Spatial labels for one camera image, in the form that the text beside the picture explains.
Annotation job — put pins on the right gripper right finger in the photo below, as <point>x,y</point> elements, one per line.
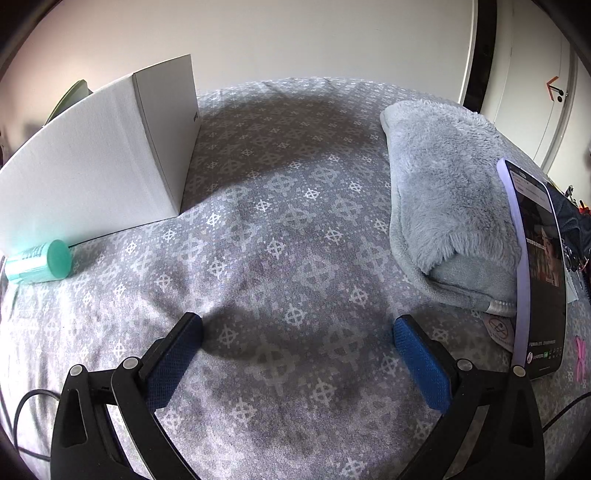
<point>510,444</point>

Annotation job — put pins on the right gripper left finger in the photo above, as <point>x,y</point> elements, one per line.
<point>85,444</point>

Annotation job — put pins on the teal lotion bottle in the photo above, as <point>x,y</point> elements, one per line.
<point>50,261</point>

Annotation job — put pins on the smartphone with purple case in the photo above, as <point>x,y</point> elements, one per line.
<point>541,309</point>

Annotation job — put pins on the grey fluffy folded blanket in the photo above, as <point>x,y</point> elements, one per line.
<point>451,230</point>

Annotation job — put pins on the grey patterned bed sheet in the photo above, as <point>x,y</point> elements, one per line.
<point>282,247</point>

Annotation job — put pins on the white cardboard box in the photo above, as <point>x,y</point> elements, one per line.
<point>115,160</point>

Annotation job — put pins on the white door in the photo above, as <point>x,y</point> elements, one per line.
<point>532,69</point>

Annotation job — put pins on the green bowl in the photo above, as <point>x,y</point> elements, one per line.
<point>77,92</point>

